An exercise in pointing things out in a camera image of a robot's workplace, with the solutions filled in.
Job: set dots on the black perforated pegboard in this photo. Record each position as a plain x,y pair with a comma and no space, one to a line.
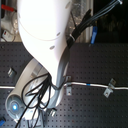
91,68

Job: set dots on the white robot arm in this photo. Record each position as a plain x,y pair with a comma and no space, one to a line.
42,25

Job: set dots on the blue clamp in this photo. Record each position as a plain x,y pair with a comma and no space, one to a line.
94,34

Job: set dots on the grey cable clip bracket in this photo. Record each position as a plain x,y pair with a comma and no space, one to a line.
110,88
68,89

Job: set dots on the red and white device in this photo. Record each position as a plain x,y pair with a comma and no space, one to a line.
7,37

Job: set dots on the small grey clip block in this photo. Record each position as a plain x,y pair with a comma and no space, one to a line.
11,72

